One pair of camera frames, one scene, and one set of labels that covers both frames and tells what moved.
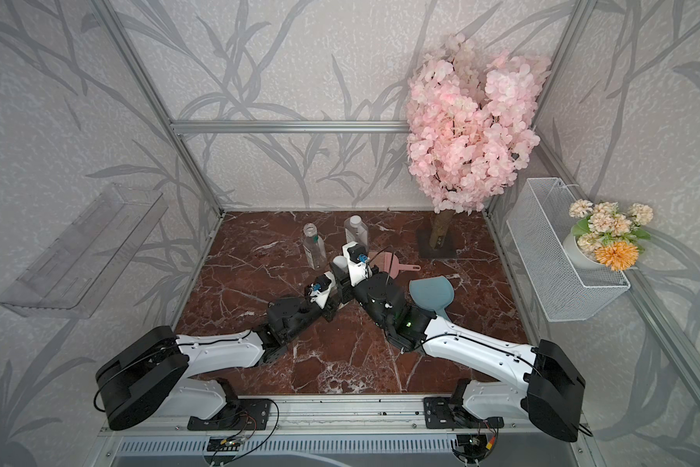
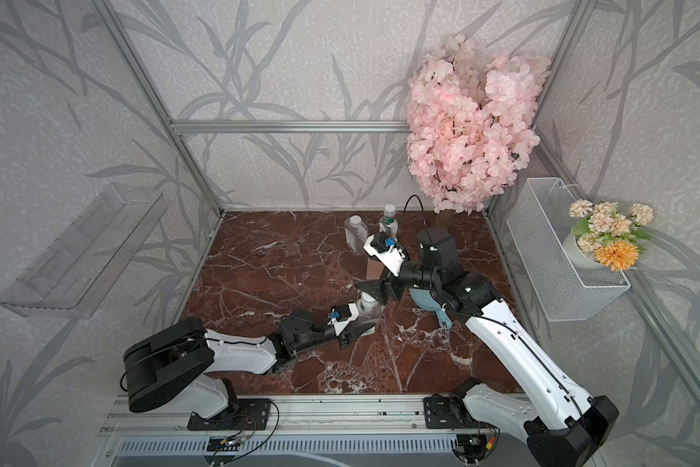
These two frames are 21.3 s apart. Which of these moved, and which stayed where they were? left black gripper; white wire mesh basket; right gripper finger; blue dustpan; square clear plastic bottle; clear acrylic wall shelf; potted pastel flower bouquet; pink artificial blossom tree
Moved: right gripper finger; left black gripper
Stayed: potted pastel flower bouquet; white wire mesh basket; square clear plastic bottle; clear acrylic wall shelf; pink artificial blossom tree; blue dustpan
